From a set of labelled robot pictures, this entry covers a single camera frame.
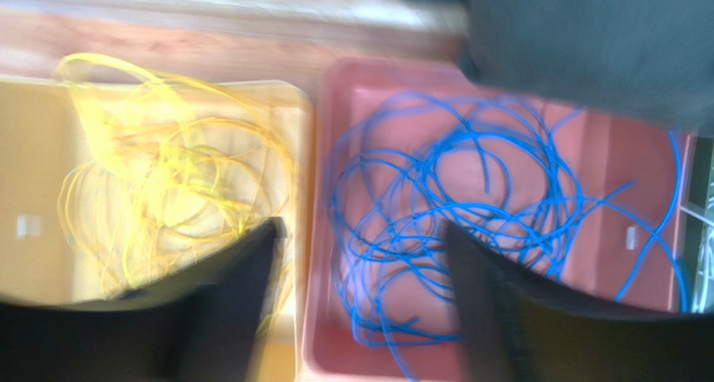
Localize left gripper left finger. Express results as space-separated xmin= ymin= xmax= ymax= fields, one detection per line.
xmin=1 ymin=218 xmax=285 ymax=381

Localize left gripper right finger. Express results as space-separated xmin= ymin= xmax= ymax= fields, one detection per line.
xmin=443 ymin=222 xmax=713 ymax=381

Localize thick yellow cable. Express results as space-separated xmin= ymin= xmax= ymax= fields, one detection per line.
xmin=54 ymin=52 xmax=297 ymax=293

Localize red plastic bin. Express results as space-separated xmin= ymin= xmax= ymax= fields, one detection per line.
xmin=298 ymin=59 xmax=691 ymax=381

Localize yellow plastic bin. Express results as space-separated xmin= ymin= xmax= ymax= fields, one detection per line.
xmin=1 ymin=76 xmax=313 ymax=381

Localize green plastic bin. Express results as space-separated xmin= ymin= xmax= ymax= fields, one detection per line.
xmin=680 ymin=137 xmax=713 ymax=313

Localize dark green hanging garment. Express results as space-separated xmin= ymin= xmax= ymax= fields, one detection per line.
xmin=356 ymin=0 xmax=714 ymax=137

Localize yellow cables in bin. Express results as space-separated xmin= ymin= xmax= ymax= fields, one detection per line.
xmin=55 ymin=107 xmax=299 ymax=333

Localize blue cables in bin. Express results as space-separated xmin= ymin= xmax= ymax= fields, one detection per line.
xmin=324 ymin=90 xmax=690 ymax=379

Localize wooden tray frame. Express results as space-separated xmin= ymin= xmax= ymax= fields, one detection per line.
xmin=1 ymin=0 xmax=467 ymax=39

